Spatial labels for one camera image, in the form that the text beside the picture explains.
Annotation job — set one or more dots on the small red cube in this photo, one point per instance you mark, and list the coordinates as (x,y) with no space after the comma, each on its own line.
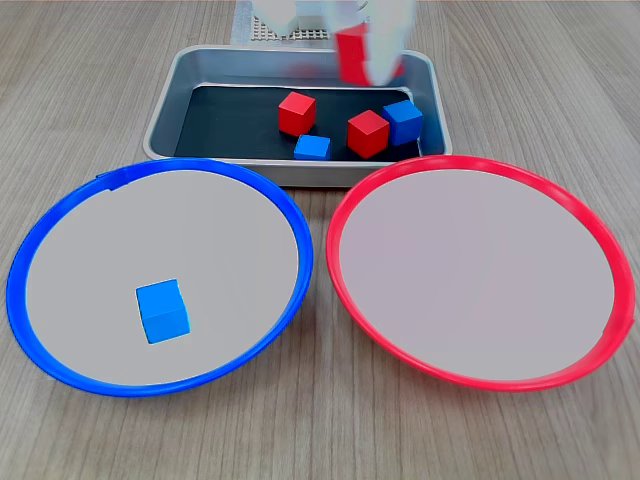
(297,114)
(350,55)
(368,135)

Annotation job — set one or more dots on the small blue cube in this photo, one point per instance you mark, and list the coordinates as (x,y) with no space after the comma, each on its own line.
(162,311)
(404,122)
(312,148)

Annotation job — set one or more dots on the steel tray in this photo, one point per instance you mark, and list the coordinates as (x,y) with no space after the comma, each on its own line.
(200,65)

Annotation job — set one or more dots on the red-rimmed white plate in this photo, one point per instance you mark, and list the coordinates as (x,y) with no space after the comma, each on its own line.
(475,280)

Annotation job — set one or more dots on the blue-rimmed white plate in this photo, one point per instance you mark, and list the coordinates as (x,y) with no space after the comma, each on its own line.
(225,240)

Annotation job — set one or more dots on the pale perforated base plate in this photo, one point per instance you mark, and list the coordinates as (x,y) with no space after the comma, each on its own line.
(307,35)

